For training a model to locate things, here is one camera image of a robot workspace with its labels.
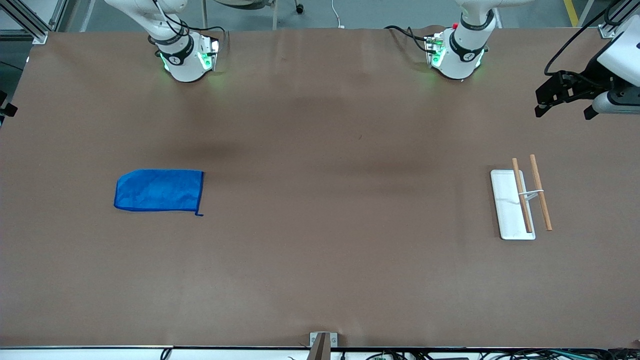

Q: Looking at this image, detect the blue microfibre towel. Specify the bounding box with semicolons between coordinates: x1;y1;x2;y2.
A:
113;169;205;217

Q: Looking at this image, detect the white rack base tray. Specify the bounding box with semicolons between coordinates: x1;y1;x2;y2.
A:
490;169;537;241

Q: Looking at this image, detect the brown paper table cover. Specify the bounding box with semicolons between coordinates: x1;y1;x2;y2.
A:
0;26;640;349

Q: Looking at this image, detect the chair with caster wheels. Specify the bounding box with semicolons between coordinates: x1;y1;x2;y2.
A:
200;0;306;32

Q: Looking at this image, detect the black clamp at table edge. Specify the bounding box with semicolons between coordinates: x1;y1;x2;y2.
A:
0;89;19;120

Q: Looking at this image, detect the aluminium frame profile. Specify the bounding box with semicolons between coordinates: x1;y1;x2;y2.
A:
597;0;640;40
0;0;49;45

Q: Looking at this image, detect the black left arm base cable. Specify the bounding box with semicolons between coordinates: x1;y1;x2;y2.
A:
384;25;436;53

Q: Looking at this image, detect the black arm base cable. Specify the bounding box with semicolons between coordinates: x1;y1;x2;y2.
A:
384;25;436;53
147;0;228;58

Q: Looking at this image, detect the white floor cable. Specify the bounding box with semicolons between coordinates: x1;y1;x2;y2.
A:
330;0;347;30

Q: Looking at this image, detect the bundle of table edge cables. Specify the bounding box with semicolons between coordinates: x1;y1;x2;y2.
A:
340;349;640;360

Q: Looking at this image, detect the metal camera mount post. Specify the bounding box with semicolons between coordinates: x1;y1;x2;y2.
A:
306;331;339;360

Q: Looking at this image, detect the black right arm base cable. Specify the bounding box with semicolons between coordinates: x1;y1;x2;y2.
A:
147;0;228;58

